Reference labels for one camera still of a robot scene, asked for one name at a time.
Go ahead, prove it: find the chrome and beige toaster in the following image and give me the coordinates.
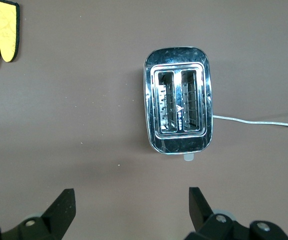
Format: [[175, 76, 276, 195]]
[[143, 46, 214, 162]]

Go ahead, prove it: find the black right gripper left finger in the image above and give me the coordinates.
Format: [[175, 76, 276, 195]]
[[0, 188, 76, 240]]

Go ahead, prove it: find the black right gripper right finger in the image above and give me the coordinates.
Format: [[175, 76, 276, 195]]
[[185, 186, 288, 240]]

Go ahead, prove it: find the white toaster power cable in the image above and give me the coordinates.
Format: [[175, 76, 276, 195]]
[[212, 114, 288, 128]]

